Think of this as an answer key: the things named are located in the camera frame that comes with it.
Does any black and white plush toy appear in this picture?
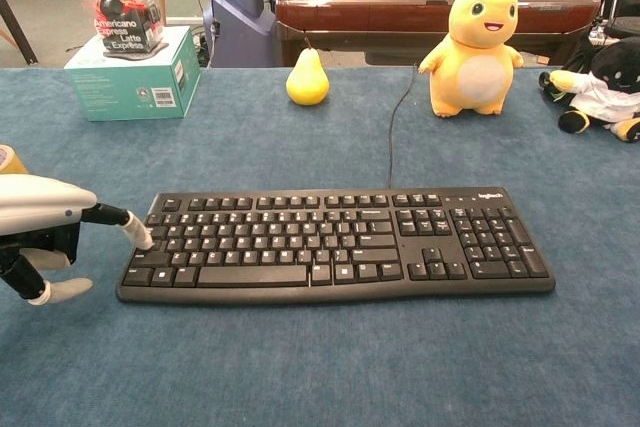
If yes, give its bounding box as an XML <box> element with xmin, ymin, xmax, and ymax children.
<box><xmin>538</xmin><ymin>36</ymin><xmax>640</xmax><ymax>144</ymax></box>

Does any blue table mat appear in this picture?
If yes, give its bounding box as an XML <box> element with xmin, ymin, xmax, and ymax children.
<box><xmin>0</xmin><ymin>65</ymin><xmax>640</xmax><ymax>427</ymax></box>

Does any coffee maker box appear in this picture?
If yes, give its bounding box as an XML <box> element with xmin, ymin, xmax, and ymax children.
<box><xmin>71</xmin><ymin>0</ymin><xmax>170</xmax><ymax>62</ymax></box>

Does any thin black cable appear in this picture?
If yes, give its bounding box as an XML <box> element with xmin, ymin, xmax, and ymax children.
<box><xmin>387</xmin><ymin>63</ymin><xmax>419</xmax><ymax>189</ymax></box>

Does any yellow tape roll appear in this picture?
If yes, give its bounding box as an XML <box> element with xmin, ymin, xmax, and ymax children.
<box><xmin>0</xmin><ymin>143</ymin><xmax>29</xmax><ymax>176</ymax></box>

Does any teal cardboard box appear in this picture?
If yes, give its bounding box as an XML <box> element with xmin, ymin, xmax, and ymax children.
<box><xmin>63</xmin><ymin>25</ymin><xmax>202</xmax><ymax>123</ymax></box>

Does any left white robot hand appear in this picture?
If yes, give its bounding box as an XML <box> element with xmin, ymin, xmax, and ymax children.
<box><xmin>0</xmin><ymin>173</ymin><xmax>154</xmax><ymax>306</ymax></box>

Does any yellow duck plush toy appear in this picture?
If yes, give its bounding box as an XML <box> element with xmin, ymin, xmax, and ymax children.
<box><xmin>417</xmin><ymin>0</ymin><xmax>525</xmax><ymax>119</ymax></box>

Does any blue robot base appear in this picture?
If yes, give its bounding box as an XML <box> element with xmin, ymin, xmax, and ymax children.
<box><xmin>201</xmin><ymin>0</ymin><xmax>277</xmax><ymax>69</ymax></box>

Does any brown mahjong table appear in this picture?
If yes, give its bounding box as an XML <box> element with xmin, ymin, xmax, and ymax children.
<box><xmin>274</xmin><ymin>0</ymin><xmax>602</xmax><ymax>67</ymax></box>

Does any yellow pear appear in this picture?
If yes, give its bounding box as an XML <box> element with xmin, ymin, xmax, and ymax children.
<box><xmin>285</xmin><ymin>37</ymin><xmax>331</xmax><ymax>107</ymax></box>

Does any black computer keyboard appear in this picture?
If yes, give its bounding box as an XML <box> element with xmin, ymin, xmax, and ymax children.
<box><xmin>115</xmin><ymin>186</ymin><xmax>557</xmax><ymax>306</ymax></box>

